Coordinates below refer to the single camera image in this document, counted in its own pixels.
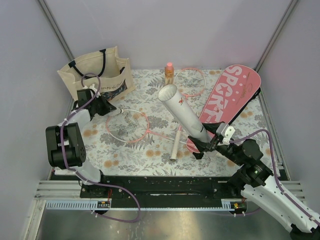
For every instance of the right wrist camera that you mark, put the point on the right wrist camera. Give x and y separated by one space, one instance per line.
225 131

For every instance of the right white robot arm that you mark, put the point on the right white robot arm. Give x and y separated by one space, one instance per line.
259 183

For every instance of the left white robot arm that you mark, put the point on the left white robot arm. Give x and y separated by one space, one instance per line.
65 146

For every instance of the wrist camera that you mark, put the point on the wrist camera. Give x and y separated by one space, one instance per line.
225 131
93 87

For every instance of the pink racket cover bag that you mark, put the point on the pink racket cover bag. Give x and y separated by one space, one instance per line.
234 89

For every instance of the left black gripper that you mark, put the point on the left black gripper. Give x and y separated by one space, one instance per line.
108 107

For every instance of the white shuttlecock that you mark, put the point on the white shuttlecock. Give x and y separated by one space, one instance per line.
116 112

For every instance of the beige canvas tote bag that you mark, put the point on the beige canvas tote bag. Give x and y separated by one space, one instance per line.
103 70

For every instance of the orange drink bottle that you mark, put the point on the orange drink bottle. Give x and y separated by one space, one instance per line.
169 74

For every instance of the pink racket near left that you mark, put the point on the pink racket near left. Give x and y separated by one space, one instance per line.
131 126

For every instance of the white cable duct strip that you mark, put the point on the white cable duct strip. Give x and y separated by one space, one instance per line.
154 203

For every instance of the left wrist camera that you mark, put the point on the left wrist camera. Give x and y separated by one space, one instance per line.
93 87

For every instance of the pink racket near bottle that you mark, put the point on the pink racket near bottle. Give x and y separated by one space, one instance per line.
191 82

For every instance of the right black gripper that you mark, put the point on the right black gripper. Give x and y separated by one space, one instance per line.
202 146

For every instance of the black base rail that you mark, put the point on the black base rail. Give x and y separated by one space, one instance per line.
147 186

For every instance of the white shuttlecock tube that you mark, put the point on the white shuttlecock tube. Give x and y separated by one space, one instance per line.
179 108

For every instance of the floral table mat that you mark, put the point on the floral table mat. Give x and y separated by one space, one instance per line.
151 155

